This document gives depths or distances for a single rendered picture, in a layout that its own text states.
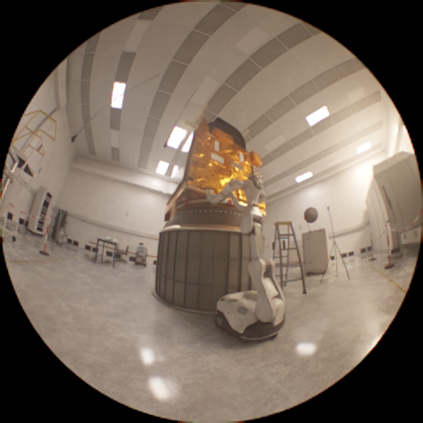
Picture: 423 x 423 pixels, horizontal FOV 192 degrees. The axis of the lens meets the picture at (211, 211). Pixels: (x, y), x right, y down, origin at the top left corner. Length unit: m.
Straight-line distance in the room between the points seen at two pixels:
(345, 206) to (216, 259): 8.36
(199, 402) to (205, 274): 1.43
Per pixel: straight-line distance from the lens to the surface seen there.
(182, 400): 0.85
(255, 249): 1.18
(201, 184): 2.04
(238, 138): 4.08
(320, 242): 4.77
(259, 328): 1.12
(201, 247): 1.69
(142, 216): 7.24
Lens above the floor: 0.77
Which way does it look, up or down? 21 degrees up
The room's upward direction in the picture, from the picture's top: 3 degrees clockwise
